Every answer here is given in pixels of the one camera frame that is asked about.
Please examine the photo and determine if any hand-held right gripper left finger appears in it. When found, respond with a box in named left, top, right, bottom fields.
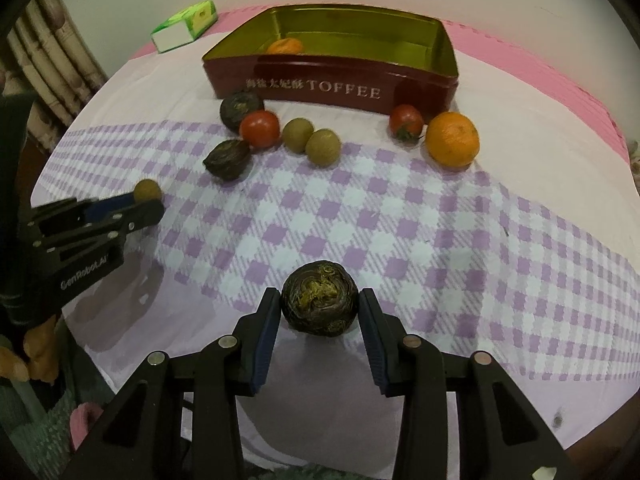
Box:
left=65, top=287, right=281, bottom=480

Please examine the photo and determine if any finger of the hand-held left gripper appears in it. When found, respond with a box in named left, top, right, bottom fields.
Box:
left=32, top=200, right=166, bottom=267
left=27, top=193, right=137, bottom=236

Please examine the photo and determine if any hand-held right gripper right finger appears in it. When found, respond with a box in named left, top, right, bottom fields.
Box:
left=357, top=287, right=581, bottom=480

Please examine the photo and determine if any dark wrinkled passion fruit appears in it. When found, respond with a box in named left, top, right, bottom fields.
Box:
left=219, top=89, right=266, bottom=133
left=202, top=139, right=252, bottom=181
left=280, top=260, right=360, bottom=337

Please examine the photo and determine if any red tomato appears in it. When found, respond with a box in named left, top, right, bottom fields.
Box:
left=389, top=104, right=425, bottom=142
left=238, top=110, right=282, bottom=150

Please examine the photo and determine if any large orange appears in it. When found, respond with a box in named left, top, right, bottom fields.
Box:
left=425, top=111, right=481, bottom=169

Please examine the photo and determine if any dark red tin box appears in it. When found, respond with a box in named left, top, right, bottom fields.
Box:
left=201, top=4, right=458, bottom=117

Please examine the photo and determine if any person's left hand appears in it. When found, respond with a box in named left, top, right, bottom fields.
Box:
left=0, top=317, right=57, bottom=385

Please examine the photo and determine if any purple checkered tablecloth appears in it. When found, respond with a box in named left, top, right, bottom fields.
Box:
left=30, top=52, right=632, bottom=471

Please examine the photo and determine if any pink round object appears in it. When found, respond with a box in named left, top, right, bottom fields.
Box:
left=70, top=402, right=104, bottom=452

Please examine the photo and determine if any green woven fabric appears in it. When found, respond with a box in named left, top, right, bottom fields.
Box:
left=7, top=385, right=126, bottom=480

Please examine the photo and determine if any green white tissue box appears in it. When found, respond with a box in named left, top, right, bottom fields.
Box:
left=151, top=0, right=218, bottom=54

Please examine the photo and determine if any small orange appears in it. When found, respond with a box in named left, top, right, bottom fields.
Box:
left=266, top=37, right=304, bottom=56

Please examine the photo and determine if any pink mat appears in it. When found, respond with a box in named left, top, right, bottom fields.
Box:
left=130, top=5, right=629, bottom=151

